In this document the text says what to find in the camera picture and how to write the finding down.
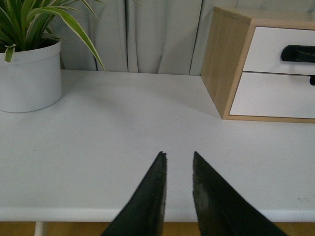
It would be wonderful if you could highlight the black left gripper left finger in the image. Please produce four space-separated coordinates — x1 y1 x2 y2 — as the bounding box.
102 151 167 236

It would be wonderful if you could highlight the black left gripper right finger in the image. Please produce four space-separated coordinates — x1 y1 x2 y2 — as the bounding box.
193 152 285 236

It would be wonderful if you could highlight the white drawer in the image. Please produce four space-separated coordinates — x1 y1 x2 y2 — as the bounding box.
230 72 315 118
243 27 315 75

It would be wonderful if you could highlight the white table leg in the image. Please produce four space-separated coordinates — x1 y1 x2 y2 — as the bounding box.
34 221 48 236

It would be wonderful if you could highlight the white plant pot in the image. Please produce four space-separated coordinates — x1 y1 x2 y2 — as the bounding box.
0 40 62 113

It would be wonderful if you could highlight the grey curtain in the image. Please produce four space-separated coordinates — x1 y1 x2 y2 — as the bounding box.
51 0 315 75

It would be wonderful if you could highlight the green spider plant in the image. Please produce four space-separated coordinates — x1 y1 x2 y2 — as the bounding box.
0 0 104 69

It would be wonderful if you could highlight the black lower drawer handle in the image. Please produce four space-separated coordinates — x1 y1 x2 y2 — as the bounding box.
309 75 315 86

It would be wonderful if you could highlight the black drawer handle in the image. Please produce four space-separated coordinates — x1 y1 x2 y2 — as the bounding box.
309 75 315 86
281 45 315 63

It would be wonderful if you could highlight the black upper drawer handle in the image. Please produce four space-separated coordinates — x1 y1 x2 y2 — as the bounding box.
281 45 315 63

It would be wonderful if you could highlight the wooden drawer cabinet frame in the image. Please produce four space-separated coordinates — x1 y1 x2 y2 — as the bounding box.
201 7 315 123

